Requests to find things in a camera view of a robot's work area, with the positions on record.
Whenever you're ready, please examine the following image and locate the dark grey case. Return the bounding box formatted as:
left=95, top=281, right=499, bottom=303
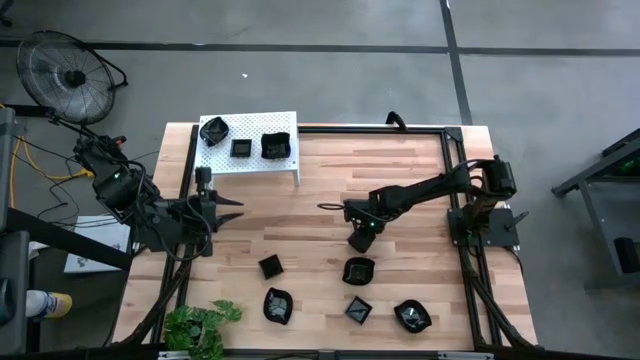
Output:
left=0, top=229, right=32, bottom=356

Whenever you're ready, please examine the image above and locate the small black square plate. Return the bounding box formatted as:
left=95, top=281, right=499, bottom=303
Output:
left=343, top=294, right=374, bottom=326
left=230, top=138, right=253, bottom=159
left=347, top=234, right=375, bottom=255
left=257, top=253, right=285, bottom=281

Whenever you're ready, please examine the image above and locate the yellow cable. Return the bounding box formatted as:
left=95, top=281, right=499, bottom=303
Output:
left=0, top=102, right=96, bottom=209

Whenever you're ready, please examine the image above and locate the grey cabinet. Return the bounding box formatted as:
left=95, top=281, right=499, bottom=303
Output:
left=0, top=106, right=26, bottom=232

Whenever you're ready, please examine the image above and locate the white perforated metal shelf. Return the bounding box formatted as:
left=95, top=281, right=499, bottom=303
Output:
left=193, top=110, right=301, bottom=191

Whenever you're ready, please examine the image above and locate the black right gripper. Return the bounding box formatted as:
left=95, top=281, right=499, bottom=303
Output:
left=343, top=187, right=401, bottom=247

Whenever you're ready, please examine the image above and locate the black box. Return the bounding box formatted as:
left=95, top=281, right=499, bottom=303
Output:
left=613, top=236, right=640, bottom=275

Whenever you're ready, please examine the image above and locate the black leaf-shaped plate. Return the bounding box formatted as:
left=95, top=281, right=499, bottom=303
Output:
left=393, top=298, right=433, bottom=335
left=262, top=286, right=294, bottom=326
left=199, top=115, right=231, bottom=148

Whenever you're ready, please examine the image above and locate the white cardboard box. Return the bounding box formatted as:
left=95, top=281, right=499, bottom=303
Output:
left=63, top=214, right=133, bottom=275

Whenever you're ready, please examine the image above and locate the green leafy plant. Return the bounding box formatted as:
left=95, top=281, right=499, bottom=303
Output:
left=162, top=298, right=245, bottom=360

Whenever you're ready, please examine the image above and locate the black aluminium table frame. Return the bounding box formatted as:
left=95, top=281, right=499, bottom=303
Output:
left=113, top=122, right=540, bottom=360

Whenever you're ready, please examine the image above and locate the grey side table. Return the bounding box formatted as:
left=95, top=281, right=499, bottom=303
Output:
left=551, top=127, right=640, bottom=292

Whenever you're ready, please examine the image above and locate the black wavy square bowl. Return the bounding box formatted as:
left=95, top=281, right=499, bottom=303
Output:
left=260, top=131, right=292, bottom=161
left=341, top=256, right=376, bottom=287

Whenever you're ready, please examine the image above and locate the white and yellow bottle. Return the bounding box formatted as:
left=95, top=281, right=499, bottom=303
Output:
left=24, top=288, right=74, bottom=322

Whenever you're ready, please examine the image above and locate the black diagonal beam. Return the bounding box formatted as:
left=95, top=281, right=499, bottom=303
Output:
left=3, top=206, right=135, bottom=272

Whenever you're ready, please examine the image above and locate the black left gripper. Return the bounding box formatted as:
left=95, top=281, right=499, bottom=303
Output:
left=185, top=167, right=245, bottom=258

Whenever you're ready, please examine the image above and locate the black metal floor fan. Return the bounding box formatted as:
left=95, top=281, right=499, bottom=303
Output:
left=14, top=28, right=130, bottom=147

